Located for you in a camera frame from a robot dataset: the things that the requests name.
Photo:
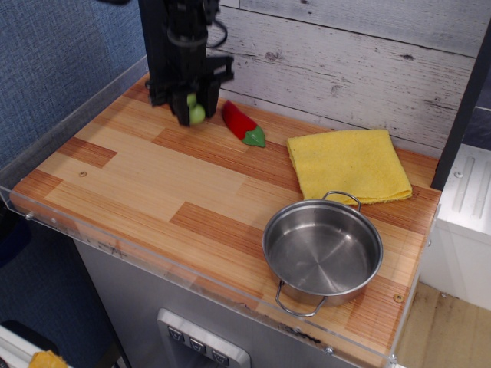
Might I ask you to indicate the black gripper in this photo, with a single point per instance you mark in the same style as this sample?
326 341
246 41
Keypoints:
190 68

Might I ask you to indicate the green handled toy spatula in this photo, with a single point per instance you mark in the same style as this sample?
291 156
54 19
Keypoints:
197 112

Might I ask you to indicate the red toy chili pepper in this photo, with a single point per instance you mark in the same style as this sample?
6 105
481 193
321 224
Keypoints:
242 126

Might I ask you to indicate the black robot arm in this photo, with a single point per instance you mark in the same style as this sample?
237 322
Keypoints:
176 36

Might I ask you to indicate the clear acrylic table guard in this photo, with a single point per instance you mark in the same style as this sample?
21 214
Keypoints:
190 205

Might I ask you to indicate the yellow folded cloth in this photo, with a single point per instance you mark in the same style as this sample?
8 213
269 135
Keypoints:
362 163

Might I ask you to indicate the stainless steel pot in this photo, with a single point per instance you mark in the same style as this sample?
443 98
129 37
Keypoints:
322 253

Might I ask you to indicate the grey toy fridge cabinet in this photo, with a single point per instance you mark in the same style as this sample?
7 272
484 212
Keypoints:
132 297

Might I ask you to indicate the silver dispenser button panel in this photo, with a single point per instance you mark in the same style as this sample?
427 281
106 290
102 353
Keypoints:
190 345

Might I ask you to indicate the white ribbed cabinet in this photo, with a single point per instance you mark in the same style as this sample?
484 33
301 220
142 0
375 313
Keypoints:
456 260

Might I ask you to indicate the left black vertical post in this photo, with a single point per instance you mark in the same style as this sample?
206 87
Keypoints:
153 18

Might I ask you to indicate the black vertical post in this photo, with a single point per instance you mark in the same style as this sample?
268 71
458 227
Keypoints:
464 113
153 18

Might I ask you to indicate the right black vertical post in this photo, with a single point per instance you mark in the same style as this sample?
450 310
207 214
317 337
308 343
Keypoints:
464 113

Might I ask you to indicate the yellow object with black hose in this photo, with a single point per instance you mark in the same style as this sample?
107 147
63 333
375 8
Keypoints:
43 359

